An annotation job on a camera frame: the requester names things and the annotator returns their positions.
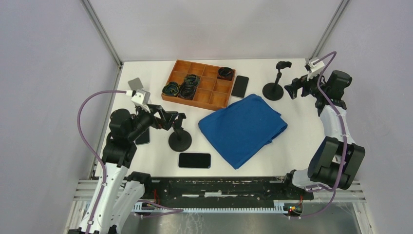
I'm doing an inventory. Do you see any rolled tie back right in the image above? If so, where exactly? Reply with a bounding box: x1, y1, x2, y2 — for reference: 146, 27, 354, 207
217, 67, 234, 81

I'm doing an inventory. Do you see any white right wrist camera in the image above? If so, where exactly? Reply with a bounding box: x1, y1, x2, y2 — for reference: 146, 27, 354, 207
305, 58, 325, 81

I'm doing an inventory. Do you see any aluminium frame post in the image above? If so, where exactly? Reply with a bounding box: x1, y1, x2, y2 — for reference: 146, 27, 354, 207
310, 0, 351, 59
80, 0, 123, 68

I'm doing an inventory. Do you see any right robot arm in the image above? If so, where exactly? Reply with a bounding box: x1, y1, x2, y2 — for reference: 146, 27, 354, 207
281, 70, 365, 199

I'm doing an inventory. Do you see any aluminium frame post right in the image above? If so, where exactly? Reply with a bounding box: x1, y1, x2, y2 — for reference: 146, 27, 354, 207
310, 0, 351, 59

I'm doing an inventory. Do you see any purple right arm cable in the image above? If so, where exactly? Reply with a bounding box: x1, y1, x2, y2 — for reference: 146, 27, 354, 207
288, 51, 349, 219

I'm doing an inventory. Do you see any black phone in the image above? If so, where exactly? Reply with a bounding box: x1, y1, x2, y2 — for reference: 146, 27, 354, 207
231, 75, 249, 98
178, 153, 211, 169

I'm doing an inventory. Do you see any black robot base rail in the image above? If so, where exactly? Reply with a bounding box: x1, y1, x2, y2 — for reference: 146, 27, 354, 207
143, 175, 314, 208

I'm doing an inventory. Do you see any black phone stand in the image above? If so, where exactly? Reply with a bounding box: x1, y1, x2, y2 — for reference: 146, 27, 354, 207
262, 61, 292, 101
168, 130, 192, 152

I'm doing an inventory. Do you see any rolled tie front centre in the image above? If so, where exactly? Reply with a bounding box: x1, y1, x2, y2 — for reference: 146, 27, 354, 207
178, 84, 197, 100

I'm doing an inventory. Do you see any blue cloth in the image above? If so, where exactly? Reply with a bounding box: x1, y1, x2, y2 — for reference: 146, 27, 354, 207
198, 94, 288, 169

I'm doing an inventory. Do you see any rolled tie centre top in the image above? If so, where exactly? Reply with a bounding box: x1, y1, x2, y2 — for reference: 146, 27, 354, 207
183, 74, 200, 87

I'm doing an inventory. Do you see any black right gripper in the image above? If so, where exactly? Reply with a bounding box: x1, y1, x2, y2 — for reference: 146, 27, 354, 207
284, 69, 328, 99

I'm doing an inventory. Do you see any rolled tie front left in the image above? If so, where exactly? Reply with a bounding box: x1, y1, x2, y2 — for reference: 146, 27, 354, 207
162, 81, 180, 97

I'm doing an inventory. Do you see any white toothed cable duct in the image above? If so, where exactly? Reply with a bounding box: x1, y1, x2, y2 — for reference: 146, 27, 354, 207
131, 202, 288, 215

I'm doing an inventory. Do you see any rolled tie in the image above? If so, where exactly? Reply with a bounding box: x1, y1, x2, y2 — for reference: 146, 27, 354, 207
178, 84, 197, 100
162, 81, 180, 97
217, 67, 234, 81
183, 74, 200, 87

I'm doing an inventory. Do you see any black phone under left arm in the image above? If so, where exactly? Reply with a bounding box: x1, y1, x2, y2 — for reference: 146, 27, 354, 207
135, 129, 150, 145

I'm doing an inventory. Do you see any silver metal phone stand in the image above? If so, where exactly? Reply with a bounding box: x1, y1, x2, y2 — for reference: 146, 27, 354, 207
128, 78, 144, 90

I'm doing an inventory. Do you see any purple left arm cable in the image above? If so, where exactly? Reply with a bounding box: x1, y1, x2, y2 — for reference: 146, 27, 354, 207
76, 90, 129, 234

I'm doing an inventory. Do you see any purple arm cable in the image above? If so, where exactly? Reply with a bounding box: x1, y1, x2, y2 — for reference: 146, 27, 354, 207
288, 51, 349, 219
76, 90, 129, 234

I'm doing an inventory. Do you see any wooden compartment tray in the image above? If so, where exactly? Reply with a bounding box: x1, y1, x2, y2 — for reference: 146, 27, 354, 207
161, 60, 236, 111

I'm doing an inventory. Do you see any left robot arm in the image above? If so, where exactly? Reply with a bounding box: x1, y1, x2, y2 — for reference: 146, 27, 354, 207
68, 104, 186, 234

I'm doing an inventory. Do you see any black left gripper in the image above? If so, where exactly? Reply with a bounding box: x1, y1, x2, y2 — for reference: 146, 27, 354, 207
127, 103, 178, 141

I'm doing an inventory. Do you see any aluminium frame post left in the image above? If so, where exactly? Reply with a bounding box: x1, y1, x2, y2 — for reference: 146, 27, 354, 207
80, 0, 123, 68

